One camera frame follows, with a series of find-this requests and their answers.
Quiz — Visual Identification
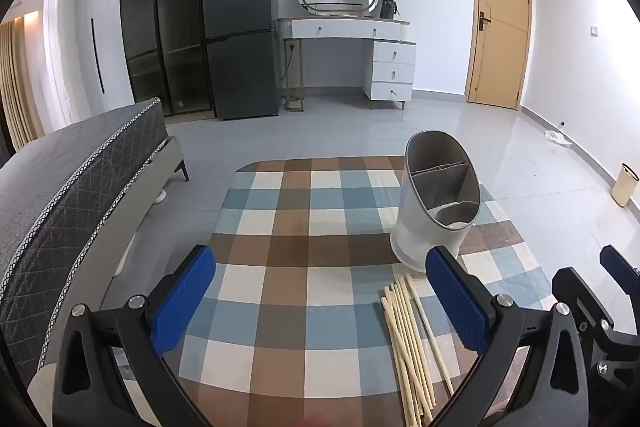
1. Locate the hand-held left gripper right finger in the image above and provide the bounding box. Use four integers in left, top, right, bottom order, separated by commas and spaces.
425, 246, 603, 427

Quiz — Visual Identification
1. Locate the dark grey fridge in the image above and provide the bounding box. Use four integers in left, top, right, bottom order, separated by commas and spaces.
201, 0, 281, 122

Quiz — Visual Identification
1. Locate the cream waste bin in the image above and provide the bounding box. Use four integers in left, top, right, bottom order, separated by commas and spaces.
611, 163, 640, 208

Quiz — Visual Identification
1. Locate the white dressing table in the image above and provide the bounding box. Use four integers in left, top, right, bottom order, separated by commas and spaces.
277, 17, 417, 112

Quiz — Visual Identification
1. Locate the beige curtain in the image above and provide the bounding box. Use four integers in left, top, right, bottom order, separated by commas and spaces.
0, 9, 43, 152

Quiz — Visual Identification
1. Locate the wooden door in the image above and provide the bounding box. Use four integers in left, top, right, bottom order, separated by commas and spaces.
465, 0, 532, 110

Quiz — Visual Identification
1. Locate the white wardrobe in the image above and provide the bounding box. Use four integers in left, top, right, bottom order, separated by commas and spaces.
42, 0, 136, 128

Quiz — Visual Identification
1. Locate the checked tablecloth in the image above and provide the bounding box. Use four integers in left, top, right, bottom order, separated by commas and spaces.
120, 156, 553, 427

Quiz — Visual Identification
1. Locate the dark glass cabinet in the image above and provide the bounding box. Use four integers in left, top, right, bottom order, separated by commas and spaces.
120, 0, 216, 118

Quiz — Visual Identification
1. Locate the dark grey quilted mattress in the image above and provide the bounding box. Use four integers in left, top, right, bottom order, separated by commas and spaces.
0, 97, 168, 378

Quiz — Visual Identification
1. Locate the grey white utensil holder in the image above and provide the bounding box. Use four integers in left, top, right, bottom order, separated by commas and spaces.
390, 131, 482, 272

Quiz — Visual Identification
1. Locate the pile of bamboo chopsticks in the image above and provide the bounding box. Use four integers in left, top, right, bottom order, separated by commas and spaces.
378, 274, 456, 427

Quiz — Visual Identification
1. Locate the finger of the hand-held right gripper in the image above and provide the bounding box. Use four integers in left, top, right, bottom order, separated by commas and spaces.
599, 244, 640, 295
551, 267, 640, 358

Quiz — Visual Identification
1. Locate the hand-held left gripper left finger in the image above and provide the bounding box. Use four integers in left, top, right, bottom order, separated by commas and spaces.
52, 244, 221, 427

